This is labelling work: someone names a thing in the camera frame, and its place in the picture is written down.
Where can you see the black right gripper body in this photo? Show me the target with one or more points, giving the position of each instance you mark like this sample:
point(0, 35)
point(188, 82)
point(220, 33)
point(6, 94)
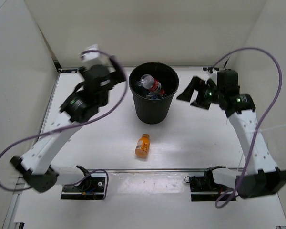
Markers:
point(211, 96)

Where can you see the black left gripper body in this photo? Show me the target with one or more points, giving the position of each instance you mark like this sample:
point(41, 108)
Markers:
point(116, 77)

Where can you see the clear bottle white cap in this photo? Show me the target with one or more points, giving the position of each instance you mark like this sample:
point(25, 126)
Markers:
point(155, 96)

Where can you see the clear bottle red label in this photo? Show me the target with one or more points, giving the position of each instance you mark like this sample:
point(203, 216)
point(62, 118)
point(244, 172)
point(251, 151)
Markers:
point(151, 84)

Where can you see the orange juice bottle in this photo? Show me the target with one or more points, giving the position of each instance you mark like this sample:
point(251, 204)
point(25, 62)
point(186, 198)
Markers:
point(142, 147)

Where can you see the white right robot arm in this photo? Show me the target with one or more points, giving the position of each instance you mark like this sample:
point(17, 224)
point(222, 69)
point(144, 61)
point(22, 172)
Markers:
point(261, 175)

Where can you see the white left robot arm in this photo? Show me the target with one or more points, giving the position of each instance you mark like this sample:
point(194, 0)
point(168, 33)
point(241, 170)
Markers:
point(75, 112)

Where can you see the black plastic waste bin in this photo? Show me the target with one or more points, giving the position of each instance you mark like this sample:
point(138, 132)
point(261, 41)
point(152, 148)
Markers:
point(153, 111)

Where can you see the white zip tie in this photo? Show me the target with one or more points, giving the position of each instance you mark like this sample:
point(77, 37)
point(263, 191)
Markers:
point(270, 128)

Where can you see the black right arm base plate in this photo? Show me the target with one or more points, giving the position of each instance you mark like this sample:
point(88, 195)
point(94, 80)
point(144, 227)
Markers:
point(201, 191)

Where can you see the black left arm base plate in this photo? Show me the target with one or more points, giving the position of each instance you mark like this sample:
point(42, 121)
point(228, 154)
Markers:
point(92, 188)

